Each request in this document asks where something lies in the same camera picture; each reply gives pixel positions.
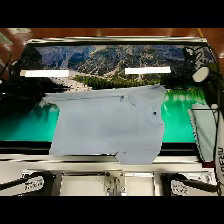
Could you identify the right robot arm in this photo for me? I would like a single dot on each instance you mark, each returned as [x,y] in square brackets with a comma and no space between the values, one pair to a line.
[201,74]

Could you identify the light blue shirt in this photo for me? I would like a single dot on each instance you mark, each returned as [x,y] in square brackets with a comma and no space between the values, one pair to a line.
[106,126]

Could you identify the pale grey garment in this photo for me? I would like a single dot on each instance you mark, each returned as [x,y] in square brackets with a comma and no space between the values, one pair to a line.
[202,130]

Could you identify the silver frame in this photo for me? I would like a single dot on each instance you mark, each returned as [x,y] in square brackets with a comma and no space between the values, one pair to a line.
[66,165]

